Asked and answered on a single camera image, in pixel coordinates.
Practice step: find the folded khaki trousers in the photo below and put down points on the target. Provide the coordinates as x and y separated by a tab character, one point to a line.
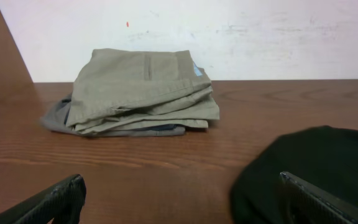
118	90

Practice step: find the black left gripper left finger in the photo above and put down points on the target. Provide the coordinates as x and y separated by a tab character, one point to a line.
61	203

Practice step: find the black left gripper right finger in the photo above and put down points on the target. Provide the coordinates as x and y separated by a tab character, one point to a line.
301	202

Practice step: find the folded grey garment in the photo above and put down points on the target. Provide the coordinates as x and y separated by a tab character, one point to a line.
56	117

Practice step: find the black t-shirt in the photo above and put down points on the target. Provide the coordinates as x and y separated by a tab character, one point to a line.
323	156

